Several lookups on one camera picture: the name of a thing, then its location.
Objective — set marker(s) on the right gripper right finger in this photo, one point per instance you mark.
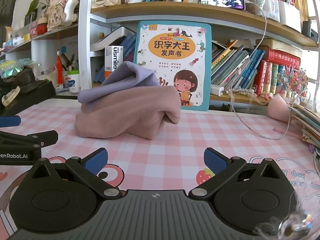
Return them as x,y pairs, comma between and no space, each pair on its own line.
249,198

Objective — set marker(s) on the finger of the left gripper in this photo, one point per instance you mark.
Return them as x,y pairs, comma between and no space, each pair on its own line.
11,141
10,121

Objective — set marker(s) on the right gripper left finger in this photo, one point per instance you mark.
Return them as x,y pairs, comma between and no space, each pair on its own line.
58,197

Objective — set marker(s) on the purple and pink sweater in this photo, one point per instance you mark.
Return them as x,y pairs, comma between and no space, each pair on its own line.
130,100

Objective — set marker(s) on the red tassel ornament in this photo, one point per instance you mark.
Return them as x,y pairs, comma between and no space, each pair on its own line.
59,69

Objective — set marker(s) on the pink checkered table mat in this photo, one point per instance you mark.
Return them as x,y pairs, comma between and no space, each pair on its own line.
155,171

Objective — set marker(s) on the pink plush item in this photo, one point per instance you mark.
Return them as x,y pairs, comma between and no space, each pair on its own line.
278,109

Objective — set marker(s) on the stack of books right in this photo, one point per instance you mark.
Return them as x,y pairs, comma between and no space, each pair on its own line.
309,122

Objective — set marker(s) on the white power adapter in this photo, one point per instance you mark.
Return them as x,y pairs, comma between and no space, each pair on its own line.
216,90

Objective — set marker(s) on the usmile white orange box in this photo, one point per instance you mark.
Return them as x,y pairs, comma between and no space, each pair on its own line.
113,58

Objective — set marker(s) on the red thick dictionary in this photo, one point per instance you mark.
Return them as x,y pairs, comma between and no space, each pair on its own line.
280,57

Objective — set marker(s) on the children's sound book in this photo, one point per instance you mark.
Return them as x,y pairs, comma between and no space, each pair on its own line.
180,55

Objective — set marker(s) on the white wooden bookshelf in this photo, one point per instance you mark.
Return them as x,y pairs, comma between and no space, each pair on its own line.
226,25

